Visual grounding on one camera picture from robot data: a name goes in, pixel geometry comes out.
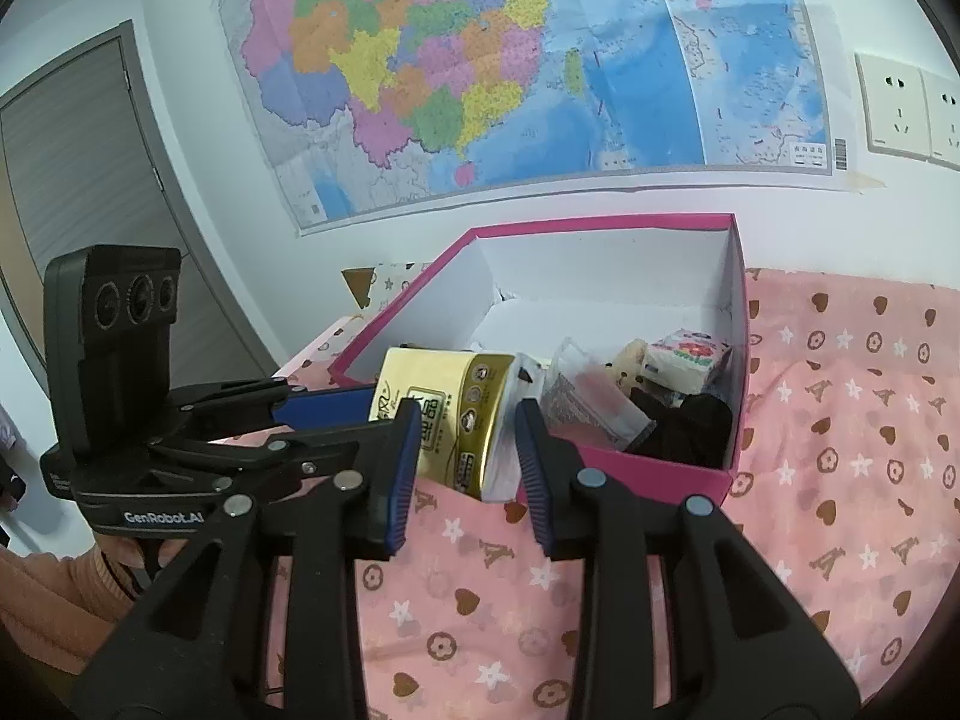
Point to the person's left forearm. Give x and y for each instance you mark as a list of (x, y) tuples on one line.
[(52, 600)]

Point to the pink printed bedsheet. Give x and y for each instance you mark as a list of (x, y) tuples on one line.
[(825, 502)]

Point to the colourful wall map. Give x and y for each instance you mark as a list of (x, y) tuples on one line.
[(525, 52)]

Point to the pink cardboard box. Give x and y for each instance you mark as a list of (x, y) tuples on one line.
[(600, 270)]

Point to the clear plastic packet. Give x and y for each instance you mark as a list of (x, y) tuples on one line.
[(592, 397)]

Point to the white star printed pillow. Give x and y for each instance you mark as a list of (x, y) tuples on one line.
[(401, 281)]

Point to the white gold tissue pack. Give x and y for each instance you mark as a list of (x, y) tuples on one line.
[(457, 420)]

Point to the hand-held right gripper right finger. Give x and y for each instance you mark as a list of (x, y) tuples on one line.
[(534, 476)]

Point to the brown wooden headboard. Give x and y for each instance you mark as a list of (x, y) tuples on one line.
[(356, 283)]

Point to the white wall socket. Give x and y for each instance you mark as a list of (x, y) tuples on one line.
[(892, 105), (943, 120)]

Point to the grey door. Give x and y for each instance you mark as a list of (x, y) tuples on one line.
[(75, 187)]

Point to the small beige plush toy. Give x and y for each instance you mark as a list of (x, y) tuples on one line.
[(630, 361)]

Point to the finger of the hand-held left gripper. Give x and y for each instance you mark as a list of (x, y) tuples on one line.
[(322, 406), (300, 457)]

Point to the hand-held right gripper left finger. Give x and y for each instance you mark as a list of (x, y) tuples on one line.
[(397, 472)]

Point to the floral tissue pack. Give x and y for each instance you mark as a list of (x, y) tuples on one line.
[(682, 360)]

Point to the black cloth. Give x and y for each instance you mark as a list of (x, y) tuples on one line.
[(690, 427)]

